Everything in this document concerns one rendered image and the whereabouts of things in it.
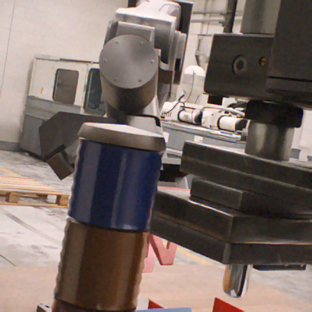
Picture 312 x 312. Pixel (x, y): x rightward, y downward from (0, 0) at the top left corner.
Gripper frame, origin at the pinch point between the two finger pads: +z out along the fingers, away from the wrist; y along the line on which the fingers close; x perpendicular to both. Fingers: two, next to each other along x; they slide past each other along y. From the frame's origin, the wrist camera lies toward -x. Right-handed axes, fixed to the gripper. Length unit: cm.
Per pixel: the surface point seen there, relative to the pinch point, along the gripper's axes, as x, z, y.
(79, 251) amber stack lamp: -28.1, 6.4, 30.5
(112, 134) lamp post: -27.7, 2.2, 33.4
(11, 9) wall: 458, -615, -853
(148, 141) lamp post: -26.3, 2.6, 33.9
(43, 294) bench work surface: 8.7, -3.9, -38.8
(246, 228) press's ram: -7.4, 2.3, 20.4
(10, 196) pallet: 264, -188, -542
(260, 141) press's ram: -3.1, -5.1, 19.6
